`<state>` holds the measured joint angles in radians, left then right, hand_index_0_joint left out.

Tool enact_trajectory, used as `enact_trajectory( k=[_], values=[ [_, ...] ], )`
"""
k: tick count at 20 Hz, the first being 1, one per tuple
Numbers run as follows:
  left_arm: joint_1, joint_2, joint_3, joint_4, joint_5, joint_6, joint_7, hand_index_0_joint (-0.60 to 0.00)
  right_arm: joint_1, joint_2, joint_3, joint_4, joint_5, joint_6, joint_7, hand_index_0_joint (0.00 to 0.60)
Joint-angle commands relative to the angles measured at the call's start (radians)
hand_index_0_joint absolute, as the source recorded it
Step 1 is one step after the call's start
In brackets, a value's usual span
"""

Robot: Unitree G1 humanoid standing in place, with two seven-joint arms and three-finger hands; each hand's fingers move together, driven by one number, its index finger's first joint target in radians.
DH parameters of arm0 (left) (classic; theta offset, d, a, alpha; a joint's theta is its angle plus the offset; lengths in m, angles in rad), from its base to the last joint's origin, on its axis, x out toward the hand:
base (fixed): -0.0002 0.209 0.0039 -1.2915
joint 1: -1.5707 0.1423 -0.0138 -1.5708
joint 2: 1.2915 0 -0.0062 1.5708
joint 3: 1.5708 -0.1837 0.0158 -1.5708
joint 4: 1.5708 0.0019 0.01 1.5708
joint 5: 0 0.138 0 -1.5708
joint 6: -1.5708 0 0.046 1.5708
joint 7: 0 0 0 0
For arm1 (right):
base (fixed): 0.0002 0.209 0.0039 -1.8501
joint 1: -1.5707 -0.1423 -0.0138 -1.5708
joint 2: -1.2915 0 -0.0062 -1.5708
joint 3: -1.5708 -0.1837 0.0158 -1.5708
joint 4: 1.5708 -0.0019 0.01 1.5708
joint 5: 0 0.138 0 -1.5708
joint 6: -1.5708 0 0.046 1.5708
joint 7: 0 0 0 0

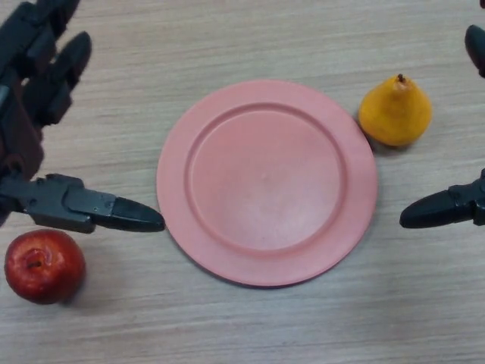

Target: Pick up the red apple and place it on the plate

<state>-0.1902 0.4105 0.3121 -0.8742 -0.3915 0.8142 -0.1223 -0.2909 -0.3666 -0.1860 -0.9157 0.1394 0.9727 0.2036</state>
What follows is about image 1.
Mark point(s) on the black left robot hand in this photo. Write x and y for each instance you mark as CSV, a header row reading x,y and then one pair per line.
x,y
26,113

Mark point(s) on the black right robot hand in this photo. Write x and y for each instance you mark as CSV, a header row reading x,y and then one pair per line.
x,y
435,212

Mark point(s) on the red apple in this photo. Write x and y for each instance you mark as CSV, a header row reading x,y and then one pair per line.
x,y
43,265

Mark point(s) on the pink round plate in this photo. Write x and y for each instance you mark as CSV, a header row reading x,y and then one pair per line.
x,y
266,183

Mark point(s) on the yellow pear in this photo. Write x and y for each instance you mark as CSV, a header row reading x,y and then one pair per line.
x,y
394,113

